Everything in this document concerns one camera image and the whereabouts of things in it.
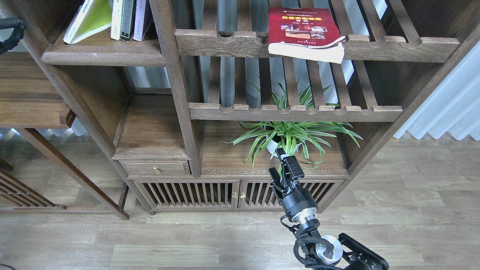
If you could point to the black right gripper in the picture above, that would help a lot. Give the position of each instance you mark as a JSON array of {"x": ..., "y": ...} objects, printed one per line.
[{"x": 297, "y": 202}]

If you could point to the red book with photos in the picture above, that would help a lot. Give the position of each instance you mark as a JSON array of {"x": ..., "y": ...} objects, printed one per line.
[{"x": 305, "y": 33}]

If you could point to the yellow green book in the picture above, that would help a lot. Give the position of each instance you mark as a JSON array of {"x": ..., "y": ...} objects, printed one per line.
[{"x": 92, "y": 17}]

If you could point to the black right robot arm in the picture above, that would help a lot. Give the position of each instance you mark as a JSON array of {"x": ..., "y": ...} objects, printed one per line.
[{"x": 313, "y": 250}]

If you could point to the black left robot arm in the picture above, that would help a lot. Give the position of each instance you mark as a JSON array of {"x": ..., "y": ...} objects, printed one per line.
[{"x": 18, "y": 25}]

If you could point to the white plant pot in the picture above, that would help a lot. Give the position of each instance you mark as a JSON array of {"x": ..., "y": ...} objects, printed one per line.
[{"x": 280, "y": 141}]

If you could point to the green spider plant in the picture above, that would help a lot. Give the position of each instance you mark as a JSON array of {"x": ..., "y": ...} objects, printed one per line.
[{"x": 311, "y": 135}]

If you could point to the brass cabinet door knobs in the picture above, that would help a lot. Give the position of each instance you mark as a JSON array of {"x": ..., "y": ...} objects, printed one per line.
[{"x": 241, "y": 195}]

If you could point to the dark wooden bookshelf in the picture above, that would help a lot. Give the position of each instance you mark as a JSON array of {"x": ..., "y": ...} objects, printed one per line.
[{"x": 170, "y": 100}]

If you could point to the brass drawer knob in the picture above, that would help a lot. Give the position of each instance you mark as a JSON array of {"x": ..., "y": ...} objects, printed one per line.
[{"x": 156, "y": 170}]

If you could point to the white curtain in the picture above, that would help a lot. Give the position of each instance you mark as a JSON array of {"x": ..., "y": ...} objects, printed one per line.
[{"x": 454, "y": 106}]

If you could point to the lavender upright book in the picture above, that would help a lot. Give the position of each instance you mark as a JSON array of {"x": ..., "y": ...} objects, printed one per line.
[{"x": 143, "y": 19}]

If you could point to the dark green upright book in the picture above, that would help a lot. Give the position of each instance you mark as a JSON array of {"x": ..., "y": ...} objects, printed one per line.
[{"x": 127, "y": 19}]

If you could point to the white upright book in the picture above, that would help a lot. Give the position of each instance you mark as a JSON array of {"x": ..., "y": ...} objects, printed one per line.
[{"x": 116, "y": 19}]

